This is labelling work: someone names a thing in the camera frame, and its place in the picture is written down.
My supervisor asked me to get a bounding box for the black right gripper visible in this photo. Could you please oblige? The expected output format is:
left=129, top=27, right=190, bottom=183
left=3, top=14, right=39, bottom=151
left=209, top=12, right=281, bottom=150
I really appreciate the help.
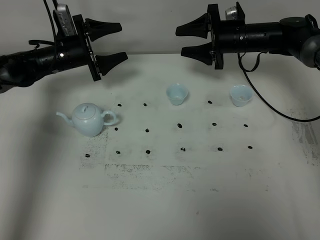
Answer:
left=175, top=1, right=246, bottom=70

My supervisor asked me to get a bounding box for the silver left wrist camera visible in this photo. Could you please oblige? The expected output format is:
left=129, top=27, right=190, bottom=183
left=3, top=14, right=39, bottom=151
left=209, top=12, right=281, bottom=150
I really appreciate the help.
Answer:
left=53, top=0, right=77, bottom=37

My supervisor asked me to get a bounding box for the left light blue teacup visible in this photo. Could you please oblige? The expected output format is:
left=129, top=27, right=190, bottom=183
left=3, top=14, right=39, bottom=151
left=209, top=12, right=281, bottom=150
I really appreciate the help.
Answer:
left=166, top=83, right=189, bottom=106

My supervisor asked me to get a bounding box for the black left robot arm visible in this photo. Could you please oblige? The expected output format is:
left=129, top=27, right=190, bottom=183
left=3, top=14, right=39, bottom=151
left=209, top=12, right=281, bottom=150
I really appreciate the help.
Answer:
left=0, top=14, right=128, bottom=93

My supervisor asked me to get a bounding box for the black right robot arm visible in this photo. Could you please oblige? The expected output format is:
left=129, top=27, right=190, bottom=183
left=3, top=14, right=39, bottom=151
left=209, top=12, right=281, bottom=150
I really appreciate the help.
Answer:
left=175, top=2, right=320, bottom=70

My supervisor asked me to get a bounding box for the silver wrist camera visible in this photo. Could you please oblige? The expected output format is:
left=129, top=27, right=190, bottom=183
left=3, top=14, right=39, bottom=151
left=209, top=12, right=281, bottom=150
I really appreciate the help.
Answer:
left=225, top=6, right=238, bottom=21
left=53, top=0, right=77, bottom=37

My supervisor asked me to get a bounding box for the light blue porcelain teapot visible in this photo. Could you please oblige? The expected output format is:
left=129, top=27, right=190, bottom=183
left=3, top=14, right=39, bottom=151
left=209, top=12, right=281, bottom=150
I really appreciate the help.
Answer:
left=55, top=102, right=118, bottom=138

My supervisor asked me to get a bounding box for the light blue teacup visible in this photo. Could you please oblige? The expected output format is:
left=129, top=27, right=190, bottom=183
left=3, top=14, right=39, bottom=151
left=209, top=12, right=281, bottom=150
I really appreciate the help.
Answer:
left=229, top=84, right=254, bottom=107
left=166, top=83, right=189, bottom=106

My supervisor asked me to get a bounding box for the right light blue teacup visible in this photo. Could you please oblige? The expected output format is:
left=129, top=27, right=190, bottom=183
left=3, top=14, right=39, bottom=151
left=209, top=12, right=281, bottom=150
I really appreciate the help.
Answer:
left=229, top=84, right=254, bottom=107

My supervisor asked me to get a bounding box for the black right camera cable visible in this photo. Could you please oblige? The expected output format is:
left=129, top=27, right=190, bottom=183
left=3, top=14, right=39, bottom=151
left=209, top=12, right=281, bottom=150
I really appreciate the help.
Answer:
left=237, top=51, right=320, bottom=123

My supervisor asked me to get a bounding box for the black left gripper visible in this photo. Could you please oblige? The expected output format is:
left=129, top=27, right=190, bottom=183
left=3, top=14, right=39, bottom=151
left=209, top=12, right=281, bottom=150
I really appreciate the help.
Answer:
left=55, top=14, right=128, bottom=81

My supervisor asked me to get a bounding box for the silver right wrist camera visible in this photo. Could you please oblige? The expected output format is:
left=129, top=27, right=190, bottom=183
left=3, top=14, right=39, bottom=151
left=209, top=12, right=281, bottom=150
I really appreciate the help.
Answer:
left=225, top=6, right=238, bottom=21

